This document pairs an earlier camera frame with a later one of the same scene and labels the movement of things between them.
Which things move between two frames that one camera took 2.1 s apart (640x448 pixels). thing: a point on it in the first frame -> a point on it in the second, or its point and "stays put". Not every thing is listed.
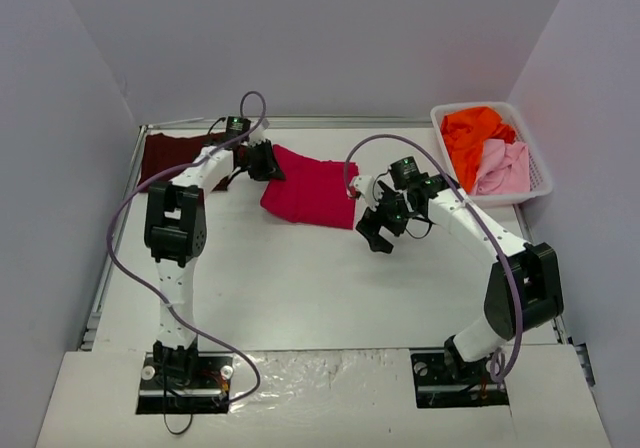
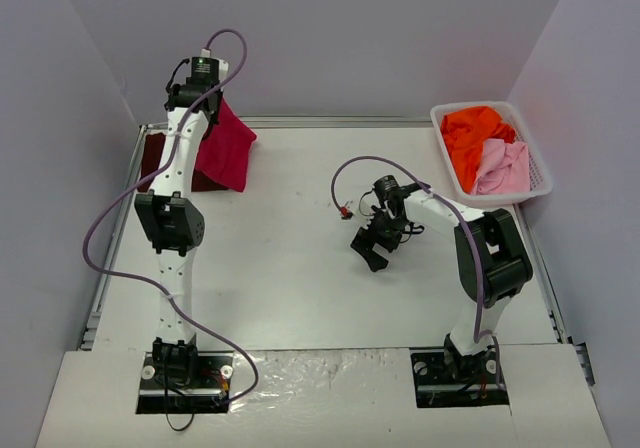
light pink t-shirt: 503,168 stays put
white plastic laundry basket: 541,183 stays put
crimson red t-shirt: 312,192 -> 222,157
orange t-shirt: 464,133 stays put
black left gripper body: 265,163 -> 212,106
